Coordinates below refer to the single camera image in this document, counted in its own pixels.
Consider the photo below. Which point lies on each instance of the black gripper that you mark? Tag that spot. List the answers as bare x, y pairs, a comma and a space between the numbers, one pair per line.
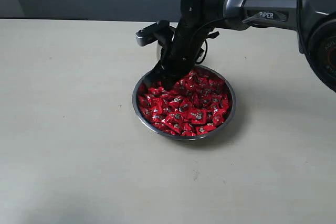
179, 58

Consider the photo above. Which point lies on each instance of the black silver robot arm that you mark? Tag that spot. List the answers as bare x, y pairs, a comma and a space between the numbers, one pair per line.
312, 20

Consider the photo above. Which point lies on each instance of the small steel cup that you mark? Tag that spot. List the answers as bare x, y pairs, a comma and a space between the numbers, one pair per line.
159, 50

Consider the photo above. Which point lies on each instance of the stainless steel bowl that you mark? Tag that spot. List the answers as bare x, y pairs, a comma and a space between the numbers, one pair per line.
201, 69

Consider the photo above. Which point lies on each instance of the red wrapped candy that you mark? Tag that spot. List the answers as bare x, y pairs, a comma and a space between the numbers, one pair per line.
174, 117
204, 129
197, 114

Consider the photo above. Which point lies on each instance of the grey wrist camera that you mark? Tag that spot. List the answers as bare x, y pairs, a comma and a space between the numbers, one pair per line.
160, 31

